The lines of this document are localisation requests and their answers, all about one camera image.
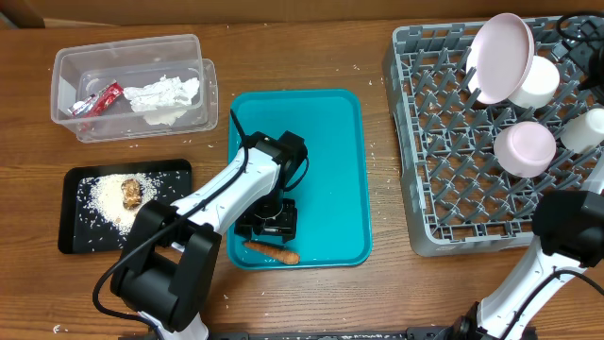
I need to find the black waste tray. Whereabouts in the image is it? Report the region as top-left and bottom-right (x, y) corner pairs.
(58, 159), (193, 254)

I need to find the white cup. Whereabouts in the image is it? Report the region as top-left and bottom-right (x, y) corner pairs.
(561, 108), (604, 154)

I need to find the teal plastic tray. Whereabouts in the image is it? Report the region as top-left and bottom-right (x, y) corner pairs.
(231, 89), (373, 268)

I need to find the large white plate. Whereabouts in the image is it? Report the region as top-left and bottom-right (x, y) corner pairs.
(465, 13), (534, 105)

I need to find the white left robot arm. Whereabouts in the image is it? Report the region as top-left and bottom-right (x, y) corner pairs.
(101, 131), (308, 339)

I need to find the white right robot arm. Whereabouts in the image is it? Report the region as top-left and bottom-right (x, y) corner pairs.
(433, 10), (603, 340)

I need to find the clear plastic bin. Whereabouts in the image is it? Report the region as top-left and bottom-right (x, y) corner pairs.
(50, 34), (218, 143)

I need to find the white napkin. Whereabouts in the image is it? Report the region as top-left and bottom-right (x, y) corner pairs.
(123, 76), (200, 126)

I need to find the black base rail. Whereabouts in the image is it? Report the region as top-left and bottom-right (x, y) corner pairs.
(117, 328), (539, 340)

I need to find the pile of rice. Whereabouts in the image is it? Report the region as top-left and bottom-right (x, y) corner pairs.
(84, 173), (159, 236)

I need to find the red snack wrapper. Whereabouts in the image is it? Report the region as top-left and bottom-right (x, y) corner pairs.
(68, 81), (124, 118)

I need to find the brown food scrap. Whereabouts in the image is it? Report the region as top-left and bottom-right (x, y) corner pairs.
(121, 178), (143, 211)

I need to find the orange carrot piece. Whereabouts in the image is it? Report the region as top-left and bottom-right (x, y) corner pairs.
(243, 241), (300, 265)

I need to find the grey dishwasher rack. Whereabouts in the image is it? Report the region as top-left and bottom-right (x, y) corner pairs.
(383, 17), (603, 257)

